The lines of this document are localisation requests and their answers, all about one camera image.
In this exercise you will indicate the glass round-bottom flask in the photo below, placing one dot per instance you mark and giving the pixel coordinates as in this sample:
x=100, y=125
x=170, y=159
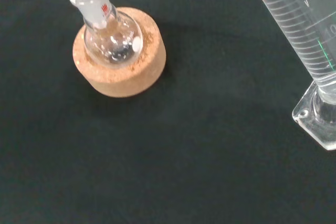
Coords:
x=115, y=48

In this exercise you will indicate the black bench cloth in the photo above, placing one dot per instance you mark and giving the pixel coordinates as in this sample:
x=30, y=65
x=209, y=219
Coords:
x=183, y=169

